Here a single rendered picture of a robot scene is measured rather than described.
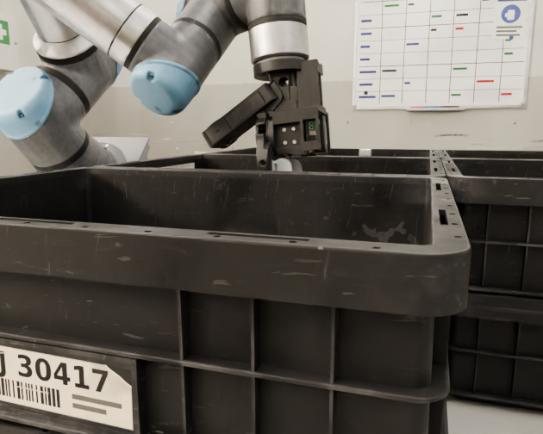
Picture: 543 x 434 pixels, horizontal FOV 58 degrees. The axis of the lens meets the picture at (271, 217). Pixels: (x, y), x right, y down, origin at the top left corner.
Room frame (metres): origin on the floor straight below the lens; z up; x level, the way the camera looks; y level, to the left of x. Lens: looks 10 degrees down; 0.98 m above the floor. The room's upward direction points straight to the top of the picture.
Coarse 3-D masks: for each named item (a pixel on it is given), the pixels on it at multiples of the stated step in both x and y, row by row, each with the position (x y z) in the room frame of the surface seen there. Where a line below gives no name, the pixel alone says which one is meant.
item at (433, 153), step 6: (234, 150) 0.99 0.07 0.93; (240, 150) 1.02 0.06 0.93; (246, 150) 1.04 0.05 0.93; (252, 150) 1.08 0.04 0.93; (336, 150) 1.07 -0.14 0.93; (342, 150) 1.07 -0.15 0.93; (348, 150) 1.07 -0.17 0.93; (354, 150) 1.06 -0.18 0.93; (372, 150) 1.05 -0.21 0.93; (378, 150) 1.05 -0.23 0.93; (384, 150) 1.04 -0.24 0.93; (390, 150) 1.04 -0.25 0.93; (396, 150) 1.03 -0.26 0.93; (402, 150) 1.03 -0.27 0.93; (408, 150) 1.03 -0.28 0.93; (414, 150) 1.02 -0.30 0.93; (420, 150) 1.02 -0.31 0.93; (426, 150) 1.02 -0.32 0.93; (432, 150) 0.99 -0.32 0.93; (342, 156) 0.78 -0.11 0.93; (348, 156) 0.78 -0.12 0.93; (354, 156) 0.78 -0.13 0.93; (372, 156) 0.78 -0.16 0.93; (432, 156) 0.78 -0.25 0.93; (438, 156) 0.78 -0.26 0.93
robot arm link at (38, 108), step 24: (24, 72) 0.87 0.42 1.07; (48, 72) 0.89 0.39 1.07; (0, 96) 0.85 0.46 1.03; (24, 96) 0.83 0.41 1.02; (48, 96) 0.84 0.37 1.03; (72, 96) 0.89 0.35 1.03; (0, 120) 0.82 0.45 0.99; (24, 120) 0.82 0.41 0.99; (48, 120) 0.85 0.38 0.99; (72, 120) 0.89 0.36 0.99; (24, 144) 0.85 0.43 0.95; (48, 144) 0.86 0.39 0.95; (72, 144) 0.90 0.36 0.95
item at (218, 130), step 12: (264, 84) 0.63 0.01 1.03; (252, 96) 0.63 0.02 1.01; (264, 96) 0.63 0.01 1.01; (276, 96) 0.63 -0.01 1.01; (240, 108) 0.64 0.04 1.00; (252, 108) 0.63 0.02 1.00; (264, 108) 0.64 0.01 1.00; (216, 120) 0.66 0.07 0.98; (228, 120) 0.64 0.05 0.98; (240, 120) 0.64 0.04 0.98; (252, 120) 0.65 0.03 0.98; (204, 132) 0.66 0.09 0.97; (216, 132) 0.65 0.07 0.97; (228, 132) 0.64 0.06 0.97; (240, 132) 0.67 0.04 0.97; (216, 144) 0.65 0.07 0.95; (228, 144) 0.66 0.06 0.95
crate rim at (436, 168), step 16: (144, 160) 0.68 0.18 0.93; (160, 160) 0.71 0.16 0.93; (176, 160) 0.75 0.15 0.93; (352, 160) 0.76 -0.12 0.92; (368, 160) 0.76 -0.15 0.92; (384, 160) 0.75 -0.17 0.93; (400, 160) 0.74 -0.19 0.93; (416, 160) 0.73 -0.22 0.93; (432, 160) 0.68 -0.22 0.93; (416, 176) 0.46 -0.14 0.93; (432, 176) 0.46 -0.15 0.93
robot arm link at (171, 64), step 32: (64, 0) 0.59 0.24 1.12; (96, 0) 0.59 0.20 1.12; (128, 0) 0.61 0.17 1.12; (96, 32) 0.60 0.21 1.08; (128, 32) 0.60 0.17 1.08; (160, 32) 0.62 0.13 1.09; (192, 32) 0.64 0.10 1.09; (128, 64) 0.62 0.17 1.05; (160, 64) 0.60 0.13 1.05; (192, 64) 0.62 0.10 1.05; (160, 96) 0.61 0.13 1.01; (192, 96) 0.63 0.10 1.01
